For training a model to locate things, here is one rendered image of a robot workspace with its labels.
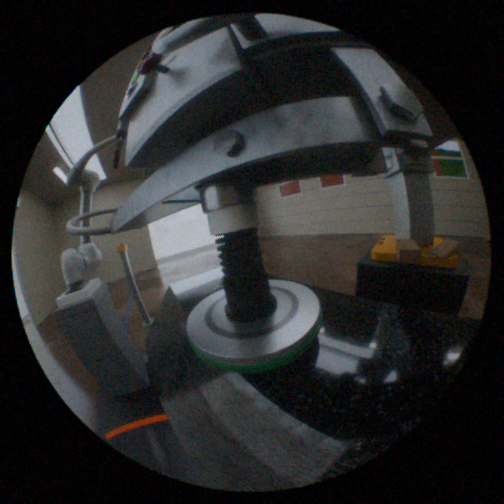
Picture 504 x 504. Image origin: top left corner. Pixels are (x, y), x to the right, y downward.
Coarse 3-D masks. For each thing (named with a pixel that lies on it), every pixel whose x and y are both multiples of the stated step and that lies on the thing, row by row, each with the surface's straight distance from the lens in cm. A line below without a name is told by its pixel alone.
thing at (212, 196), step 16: (272, 160) 24; (224, 176) 18; (240, 176) 19; (256, 176) 22; (272, 176) 23; (208, 192) 19; (224, 192) 18; (240, 192) 18; (256, 192) 21; (208, 208) 19
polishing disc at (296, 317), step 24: (288, 288) 29; (192, 312) 28; (216, 312) 26; (288, 312) 22; (312, 312) 22; (192, 336) 22; (216, 336) 21; (240, 336) 20; (264, 336) 19; (288, 336) 18; (216, 360) 19; (240, 360) 18; (264, 360) 18
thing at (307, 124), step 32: (352, 96) 17; (384, 96) 14; (224, 128) 17; (256, 128) 15; (288, 128) 14; (320, 128) 14; (352, 128) 14; (192, 160) 19; (224, 160) 16; (256, 160) 14; (288, 160) 25; (320, 160) 24; (352, 160) 25; (384, 160) 27; (160, 192) 24; (192, 192) 34; (128, 224) 43
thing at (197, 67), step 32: (224, 32) 24; (192, 64) 20; (224, 64) 15; (160, 96) 22; (192, 96) 16; (224, 96) 15; (256, 96) 16; (160, 128) 18; (192, 128) 19; (128, 160) 24; (160, 160) 24
